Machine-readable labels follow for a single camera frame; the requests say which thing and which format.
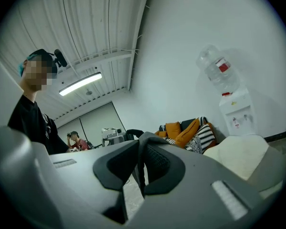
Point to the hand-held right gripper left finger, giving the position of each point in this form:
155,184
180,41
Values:
74,180

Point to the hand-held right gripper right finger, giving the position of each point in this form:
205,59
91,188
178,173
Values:
193,187

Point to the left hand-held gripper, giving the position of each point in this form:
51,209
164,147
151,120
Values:
113,135

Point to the white sofa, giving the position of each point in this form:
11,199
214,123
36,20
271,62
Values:
240,154

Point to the patterned grey cushion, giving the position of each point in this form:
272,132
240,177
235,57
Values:
194,145

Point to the small striped cushion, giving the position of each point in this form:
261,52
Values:
169,140

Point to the large orange cushion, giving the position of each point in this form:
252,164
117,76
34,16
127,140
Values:
187,133

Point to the striped black white cushion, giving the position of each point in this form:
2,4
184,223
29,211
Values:
207,135

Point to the long ceiling light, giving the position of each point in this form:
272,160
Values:
81,83

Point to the small orange cushion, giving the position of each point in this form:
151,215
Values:
173,129

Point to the dark navy cushion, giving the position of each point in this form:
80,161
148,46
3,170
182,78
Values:
187,123

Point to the person in black shirt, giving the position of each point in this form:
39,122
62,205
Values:
31,128

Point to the knitted striped cushion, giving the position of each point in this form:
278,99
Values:
202,120

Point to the white water dispenser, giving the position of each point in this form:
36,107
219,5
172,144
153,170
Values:
238,116

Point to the person's head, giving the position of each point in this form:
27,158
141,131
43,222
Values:
37,73

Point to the teal head covering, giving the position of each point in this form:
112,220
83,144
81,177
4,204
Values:
22,67

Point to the clear water bottle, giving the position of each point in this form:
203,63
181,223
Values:
217,68

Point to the black head-worn camera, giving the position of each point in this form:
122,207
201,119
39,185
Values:
60,57

